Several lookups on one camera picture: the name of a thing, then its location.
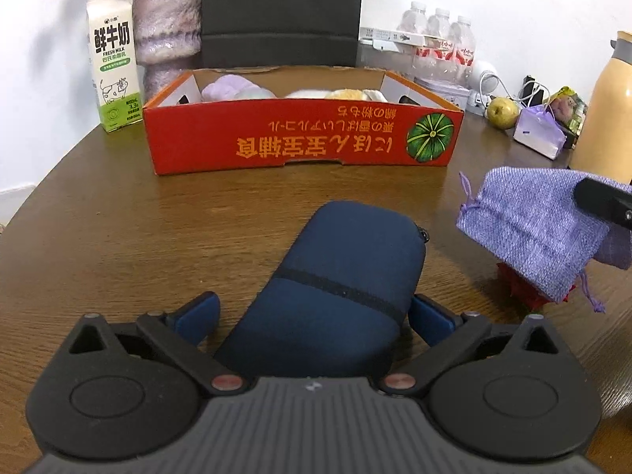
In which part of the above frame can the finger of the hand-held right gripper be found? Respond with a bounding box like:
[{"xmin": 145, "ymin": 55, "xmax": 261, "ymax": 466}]
[{"xmin": 574, "ymin": 177, "xmax": 632, "ymax": 232}]

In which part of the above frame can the white cable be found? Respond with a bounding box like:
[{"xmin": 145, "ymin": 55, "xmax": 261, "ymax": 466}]
[{"xmin": 498, "ymin": 75, "xmax": 552, "ymax": 110}]

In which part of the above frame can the white green milk carton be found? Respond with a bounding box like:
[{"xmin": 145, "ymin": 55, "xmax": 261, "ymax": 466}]
[{"xmin": 86, "ymin": 0, "xmax": 145, "ymax": 134}]

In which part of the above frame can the colourful snack packet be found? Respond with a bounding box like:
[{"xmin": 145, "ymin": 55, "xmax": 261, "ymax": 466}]
[{"xmin": 545, "ymin": 86, "xmax": 589, "ymax": 150}]

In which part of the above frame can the clear plastic water bottle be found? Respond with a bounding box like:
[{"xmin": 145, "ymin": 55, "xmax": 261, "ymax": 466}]
[
  {"xmin": 447, "ymin": 15, "xmax": 478, "ymax": 67},
  {"xmin": 425, "ymin": 8, "xmax": 453, "ymax": 60},
  {"xmin": 397, "ymin": 1, "xmax": 429, "ymax": 36}
]

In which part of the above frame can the black charger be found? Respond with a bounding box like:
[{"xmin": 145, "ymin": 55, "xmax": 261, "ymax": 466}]
[{"xmin": 520, "ymin": 78, "xmax": 545, "ymax": 107}]

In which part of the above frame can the red cloth bag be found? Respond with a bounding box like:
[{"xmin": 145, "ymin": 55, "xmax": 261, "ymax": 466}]
[{"xmin": 495, "ymin": 261, "xmax": 580, "ymax": 313}]

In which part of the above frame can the orange cardboard box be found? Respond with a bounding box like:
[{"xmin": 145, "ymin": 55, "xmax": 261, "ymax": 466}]
[{"xmin": 141, "ymin": 65, "xmax": 466, "ymax": 177}]

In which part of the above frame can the flat white carton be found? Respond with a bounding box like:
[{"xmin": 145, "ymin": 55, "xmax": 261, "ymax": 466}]
[{"xmin": 358, "ymin": 26, "xmax": 426, "ymax": 53}]

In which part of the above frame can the navy blue zip pouch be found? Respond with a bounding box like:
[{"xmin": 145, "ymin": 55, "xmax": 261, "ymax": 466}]
[{"xmin": 213, "ymin": 200, "xmax": 430, "ymax": 379}]

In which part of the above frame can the beige thermos jug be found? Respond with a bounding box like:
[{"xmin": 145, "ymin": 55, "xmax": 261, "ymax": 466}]
[{"xmin": 569, "ymin": 30, "xmax": 632, "ymax": 186}]

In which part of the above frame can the purple white packet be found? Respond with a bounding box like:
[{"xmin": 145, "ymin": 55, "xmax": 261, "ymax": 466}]
[{"xmin": 512, "ymin": 105, "xmax": 569, "ymax": 161}]

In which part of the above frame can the mottled purple glass vase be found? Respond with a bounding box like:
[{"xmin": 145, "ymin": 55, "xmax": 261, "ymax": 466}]
[{"xmin": 130, "ymin": 0, "xmax": 205, "ymax": 105}]

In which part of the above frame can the green apple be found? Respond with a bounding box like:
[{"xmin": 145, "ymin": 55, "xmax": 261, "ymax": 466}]
[{"xmin": 486, "ymin": 97, "xmax": 521, "ymax": 130}]

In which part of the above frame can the lavender fluffy plush toy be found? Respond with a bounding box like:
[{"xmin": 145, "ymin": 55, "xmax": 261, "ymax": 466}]
[{"xmin": 200, "ymin": 73, "xmax": 276, "ymax": 103}]

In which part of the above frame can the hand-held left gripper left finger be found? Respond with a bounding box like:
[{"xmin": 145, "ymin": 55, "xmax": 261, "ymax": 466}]
[{"xmin": 68, "ymin": 292, "xmax": 250, "ymax": 399}]

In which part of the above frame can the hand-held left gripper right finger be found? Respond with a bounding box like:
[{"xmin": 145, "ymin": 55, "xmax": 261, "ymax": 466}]
[{"xmin": 379, "ymin": 293, "xmax": 562, "ymax": 399}]

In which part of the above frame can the yellow white plush toy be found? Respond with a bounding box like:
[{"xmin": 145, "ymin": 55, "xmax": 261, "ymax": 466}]
[{"xmin": 285, "ymin": 87, "xmax": 387, "ymax": 105}]

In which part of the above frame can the purple linen drawstring bag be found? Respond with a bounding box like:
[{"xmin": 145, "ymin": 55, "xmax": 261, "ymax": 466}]
[{"xmin": 455, "ymin": 165, "xmax": 632, "ymax": 315}]

